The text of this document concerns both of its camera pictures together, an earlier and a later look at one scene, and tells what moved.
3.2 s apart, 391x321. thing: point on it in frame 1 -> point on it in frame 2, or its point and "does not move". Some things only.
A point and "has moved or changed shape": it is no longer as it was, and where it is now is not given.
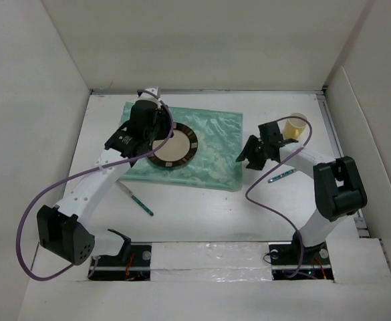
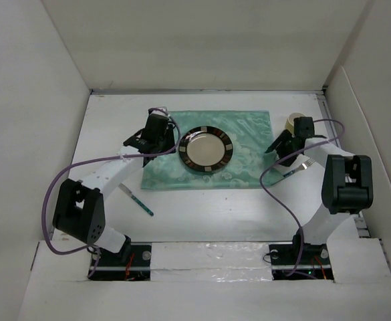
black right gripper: (248, 149) -> (285, 136)
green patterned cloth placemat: (218, 162) has moved or changed shape
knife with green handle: (144, 207) does not move
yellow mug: (294, 126) does not move
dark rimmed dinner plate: (178, 150) has moved or changed shape
